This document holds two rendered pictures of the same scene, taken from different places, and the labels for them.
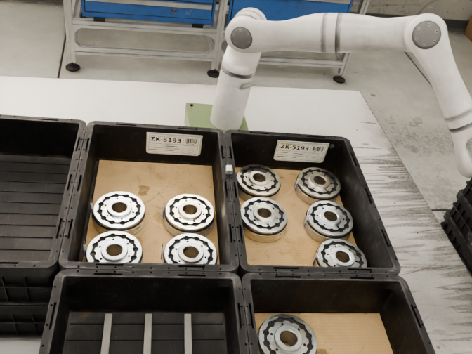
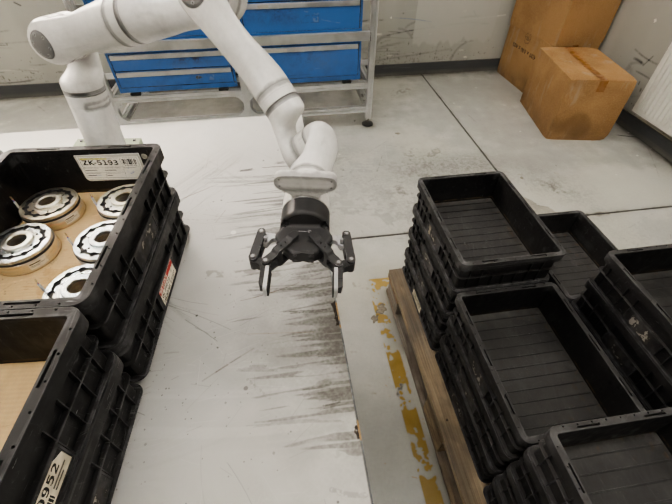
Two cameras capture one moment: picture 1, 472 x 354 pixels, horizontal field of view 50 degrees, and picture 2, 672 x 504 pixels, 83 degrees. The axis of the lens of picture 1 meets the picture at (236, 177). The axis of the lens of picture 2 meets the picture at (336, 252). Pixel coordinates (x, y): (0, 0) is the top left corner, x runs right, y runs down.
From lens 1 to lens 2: 0.83 m
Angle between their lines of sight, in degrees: 7
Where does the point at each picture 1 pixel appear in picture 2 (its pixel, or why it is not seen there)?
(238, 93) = (87, 115)
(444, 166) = not seen: hidden behind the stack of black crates
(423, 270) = (276, 292)
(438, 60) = (214, 20)
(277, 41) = (73, 40)
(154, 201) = not seen: outside the picture
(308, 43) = (100, 35)
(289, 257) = (33, 291)
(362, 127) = not seen: hidden behind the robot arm
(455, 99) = (251, 71)
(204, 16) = (226, 79)
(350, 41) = (136, 22)
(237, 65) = (67, 82)
